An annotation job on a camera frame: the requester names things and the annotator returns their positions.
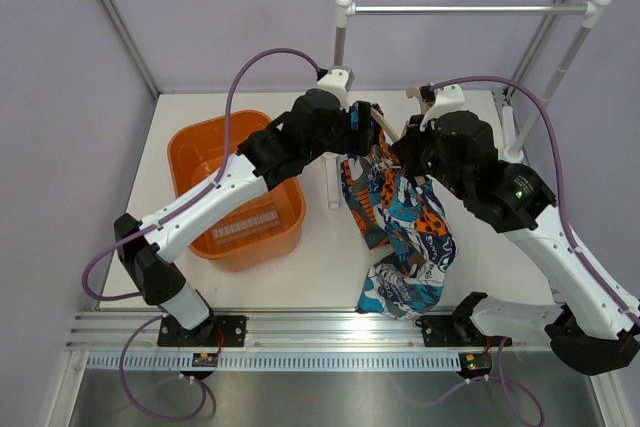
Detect colourful patterned shorts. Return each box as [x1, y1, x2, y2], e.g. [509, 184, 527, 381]
[340, 120, 457, 320]

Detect wooden clothes hanger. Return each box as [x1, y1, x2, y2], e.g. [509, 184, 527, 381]
[371, 86, 430, 143]

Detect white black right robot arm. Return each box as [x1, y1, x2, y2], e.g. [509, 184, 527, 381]
[391, 110, 639, 376]

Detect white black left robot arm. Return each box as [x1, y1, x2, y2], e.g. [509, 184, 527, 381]
[114, 89, 378, 346]

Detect orange plastic basket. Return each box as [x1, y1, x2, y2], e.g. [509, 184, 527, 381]
[167, 117, 306, 272]

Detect silver white clothes rack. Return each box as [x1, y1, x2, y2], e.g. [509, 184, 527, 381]
[319, 0, 614, 211]

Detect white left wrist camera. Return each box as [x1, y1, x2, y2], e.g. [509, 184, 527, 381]
[316, 66, 354, 109]

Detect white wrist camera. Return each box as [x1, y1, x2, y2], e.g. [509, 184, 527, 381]
[419, 84, 465, 132]
[316, 66, 354, 109]

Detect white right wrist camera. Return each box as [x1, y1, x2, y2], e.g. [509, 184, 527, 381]
[419, 84, 465, 132]

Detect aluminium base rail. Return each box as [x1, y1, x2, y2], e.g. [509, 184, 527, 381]
[64, 308, 609, 352]

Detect white slotted cable duct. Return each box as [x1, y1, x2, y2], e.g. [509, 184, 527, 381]
[87, 350, 462, 372]

